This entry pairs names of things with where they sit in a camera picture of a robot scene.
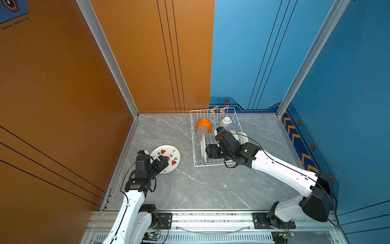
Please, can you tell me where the white wire dish rack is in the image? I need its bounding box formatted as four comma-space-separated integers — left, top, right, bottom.
190, 107, 247, 168

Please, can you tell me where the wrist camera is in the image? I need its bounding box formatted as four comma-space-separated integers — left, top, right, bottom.
136, 150, 150, 161
216, 127, 225, 134

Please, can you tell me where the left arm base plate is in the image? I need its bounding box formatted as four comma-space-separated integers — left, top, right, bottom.
150, 212, 173, 230

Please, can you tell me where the orange bowl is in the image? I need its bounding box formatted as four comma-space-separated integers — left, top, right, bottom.
197, 118, 212, 131

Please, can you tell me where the right circuit board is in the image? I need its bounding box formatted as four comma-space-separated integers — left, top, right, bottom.
271, 232, 295, 244

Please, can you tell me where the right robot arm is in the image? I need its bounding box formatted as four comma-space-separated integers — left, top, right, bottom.
202, 131, 335, 229

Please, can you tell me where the clear glass cup left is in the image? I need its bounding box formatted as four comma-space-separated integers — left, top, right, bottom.
197, 126, 208, 135

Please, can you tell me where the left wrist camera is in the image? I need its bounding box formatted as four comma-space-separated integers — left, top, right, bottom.
136, 150, 150, 161

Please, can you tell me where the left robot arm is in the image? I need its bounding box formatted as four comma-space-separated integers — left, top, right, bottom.
103, 150, 169, 244

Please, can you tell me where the left circuit board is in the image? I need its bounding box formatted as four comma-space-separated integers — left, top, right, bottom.
141, 232, 161, 243

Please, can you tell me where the white small bowl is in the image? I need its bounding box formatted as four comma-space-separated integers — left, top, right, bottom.
219, 117, 233, 131

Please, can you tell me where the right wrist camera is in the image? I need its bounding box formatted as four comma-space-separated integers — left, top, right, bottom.
216, 127, 225, 134

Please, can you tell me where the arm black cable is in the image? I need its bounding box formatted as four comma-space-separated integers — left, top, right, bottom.
112, 161, 157, 244
223, 132, 339, 227

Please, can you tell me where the circuit board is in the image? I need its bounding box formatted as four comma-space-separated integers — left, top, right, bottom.
271, 232, 295, 244
141, 232, 161, 243

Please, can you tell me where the green rimmed white plate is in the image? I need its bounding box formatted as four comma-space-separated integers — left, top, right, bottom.
200, 134, 207, 163

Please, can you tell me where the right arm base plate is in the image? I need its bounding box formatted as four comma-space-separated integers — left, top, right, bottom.
252, 212, 296, 229

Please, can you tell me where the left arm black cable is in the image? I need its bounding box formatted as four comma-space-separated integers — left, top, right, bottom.
112, 161, 157, 244

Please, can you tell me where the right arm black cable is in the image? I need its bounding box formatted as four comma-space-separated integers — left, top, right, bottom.
223, 132, 339, 227

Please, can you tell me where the watermelon pattern plate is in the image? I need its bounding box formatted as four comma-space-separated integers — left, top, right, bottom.
150, 145, 181, 174

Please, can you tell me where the aluminium front rail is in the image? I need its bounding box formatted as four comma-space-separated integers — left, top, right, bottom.
81, 209, 349, 244

